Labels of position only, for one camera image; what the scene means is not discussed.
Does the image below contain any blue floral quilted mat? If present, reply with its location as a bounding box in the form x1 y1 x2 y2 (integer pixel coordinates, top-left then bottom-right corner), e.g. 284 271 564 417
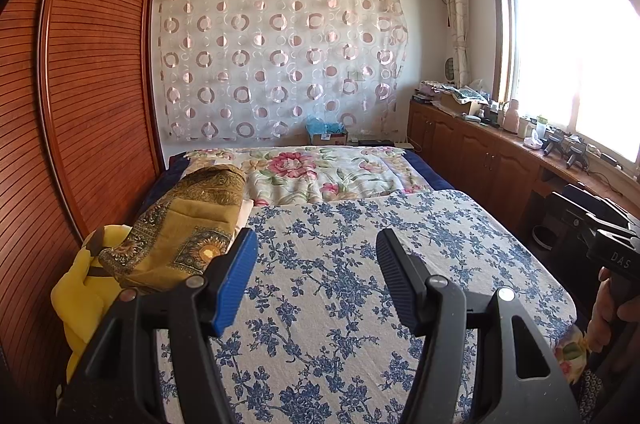
155 189 578 424

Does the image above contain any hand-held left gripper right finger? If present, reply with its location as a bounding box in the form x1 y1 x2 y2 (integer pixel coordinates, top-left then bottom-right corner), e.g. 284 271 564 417
375 228 582 424

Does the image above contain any person's right hand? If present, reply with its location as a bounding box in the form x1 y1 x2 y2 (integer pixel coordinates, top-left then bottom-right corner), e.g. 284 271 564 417
586 267 622 354

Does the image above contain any pale pink bottle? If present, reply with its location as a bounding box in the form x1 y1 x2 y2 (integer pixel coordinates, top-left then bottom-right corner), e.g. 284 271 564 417
502 99 521 135

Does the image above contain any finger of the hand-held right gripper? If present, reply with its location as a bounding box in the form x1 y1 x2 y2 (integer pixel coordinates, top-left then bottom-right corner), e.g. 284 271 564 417
584 203 640 236

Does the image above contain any cardboard box with clutter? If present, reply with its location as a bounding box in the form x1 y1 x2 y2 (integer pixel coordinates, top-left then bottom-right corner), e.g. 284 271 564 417
412 79 488 115

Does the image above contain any beige patterned window curtain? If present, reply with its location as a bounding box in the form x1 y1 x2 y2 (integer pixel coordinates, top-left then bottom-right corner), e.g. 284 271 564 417
440 0 473 88

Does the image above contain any white waste bin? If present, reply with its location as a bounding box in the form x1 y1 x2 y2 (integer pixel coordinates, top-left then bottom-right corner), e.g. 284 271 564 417
531 225 557 251

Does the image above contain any black tripod gadget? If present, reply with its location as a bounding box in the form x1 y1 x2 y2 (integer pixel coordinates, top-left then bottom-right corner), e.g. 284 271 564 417
565 139 588 169
542 129 566 155

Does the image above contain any circle-patterned sheer curtain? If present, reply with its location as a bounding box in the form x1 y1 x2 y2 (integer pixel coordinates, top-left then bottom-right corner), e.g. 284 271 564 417
154 0 408 142

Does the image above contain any cardboard box with blue cloth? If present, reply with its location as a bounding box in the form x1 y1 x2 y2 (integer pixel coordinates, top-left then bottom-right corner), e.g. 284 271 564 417
305 117 349 146

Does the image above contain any person's dark patterned clothing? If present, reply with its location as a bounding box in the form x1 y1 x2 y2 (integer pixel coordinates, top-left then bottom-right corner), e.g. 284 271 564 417
575 344 640 424

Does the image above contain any yellow plush toy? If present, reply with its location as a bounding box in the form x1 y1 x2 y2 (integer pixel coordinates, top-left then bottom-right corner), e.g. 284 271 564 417
50 224 136 385

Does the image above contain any wooden-framed window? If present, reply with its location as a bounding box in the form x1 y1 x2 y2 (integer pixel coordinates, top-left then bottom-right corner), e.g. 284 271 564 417
492 0 640 165

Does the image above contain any mustard patterned shirt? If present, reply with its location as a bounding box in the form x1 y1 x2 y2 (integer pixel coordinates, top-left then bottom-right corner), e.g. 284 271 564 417
97 164 248 297

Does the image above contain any white cloth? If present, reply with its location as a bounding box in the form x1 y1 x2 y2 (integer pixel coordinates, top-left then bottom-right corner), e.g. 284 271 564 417
235 199 255 230

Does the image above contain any wooden louvered wardrobe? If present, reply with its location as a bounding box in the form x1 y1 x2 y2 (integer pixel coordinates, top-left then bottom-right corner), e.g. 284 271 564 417
0 0 166 424

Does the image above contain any wooden sideboard cabinet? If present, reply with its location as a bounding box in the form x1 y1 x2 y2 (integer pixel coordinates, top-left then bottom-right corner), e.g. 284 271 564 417
407 97 640 250

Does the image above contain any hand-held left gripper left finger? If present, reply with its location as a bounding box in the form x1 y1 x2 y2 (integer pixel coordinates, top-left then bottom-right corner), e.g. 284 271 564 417
65 227 259 424

